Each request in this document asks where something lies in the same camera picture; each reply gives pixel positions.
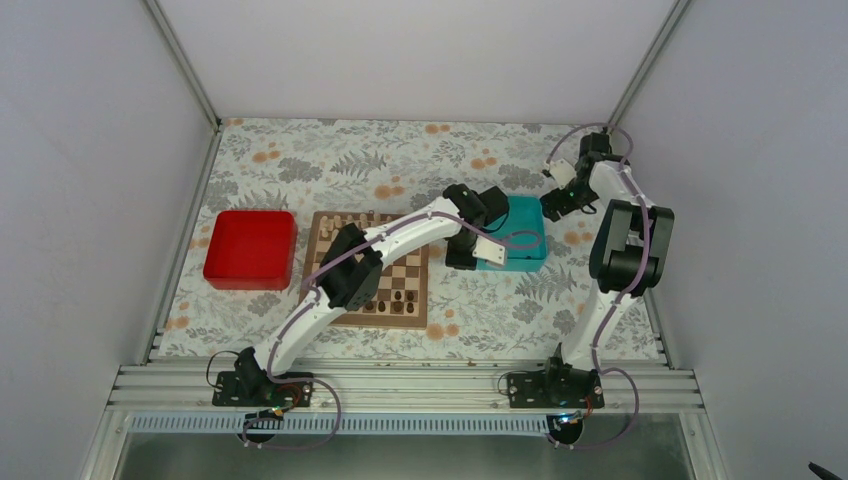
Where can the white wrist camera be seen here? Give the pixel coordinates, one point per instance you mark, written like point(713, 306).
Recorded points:
point(561, 171)
point(489, 253)

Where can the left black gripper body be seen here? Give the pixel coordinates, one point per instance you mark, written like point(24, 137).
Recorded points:
point(453, 255)

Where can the wooden chess board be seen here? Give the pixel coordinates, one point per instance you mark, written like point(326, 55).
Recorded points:
point(405, 280)

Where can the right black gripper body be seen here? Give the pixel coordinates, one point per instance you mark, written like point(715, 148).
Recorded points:
point(582, 195)

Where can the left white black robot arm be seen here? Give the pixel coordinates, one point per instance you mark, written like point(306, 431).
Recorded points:
point(349, 275)

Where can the aluminium rail frame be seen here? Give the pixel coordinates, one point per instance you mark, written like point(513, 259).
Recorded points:
point(391, 389)

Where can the red plastic tray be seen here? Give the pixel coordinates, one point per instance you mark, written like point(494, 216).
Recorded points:
point(251, 250)

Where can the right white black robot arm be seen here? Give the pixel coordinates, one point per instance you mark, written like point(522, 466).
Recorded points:
point(626, 259)

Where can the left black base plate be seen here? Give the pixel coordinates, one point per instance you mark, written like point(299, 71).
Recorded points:
point(295, 390)

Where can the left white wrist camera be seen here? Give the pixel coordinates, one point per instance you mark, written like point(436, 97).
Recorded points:
point(489, 253)

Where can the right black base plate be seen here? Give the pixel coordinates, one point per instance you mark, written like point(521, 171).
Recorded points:
point(535, 390)

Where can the teal plastic tray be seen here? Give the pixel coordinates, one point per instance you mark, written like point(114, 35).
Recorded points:
point(523, 225)

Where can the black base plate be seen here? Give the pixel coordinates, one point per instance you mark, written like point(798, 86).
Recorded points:
point(535, 390)
point(295, 390)

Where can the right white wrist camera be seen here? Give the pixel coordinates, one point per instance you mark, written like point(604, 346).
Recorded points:
point(561, 171)

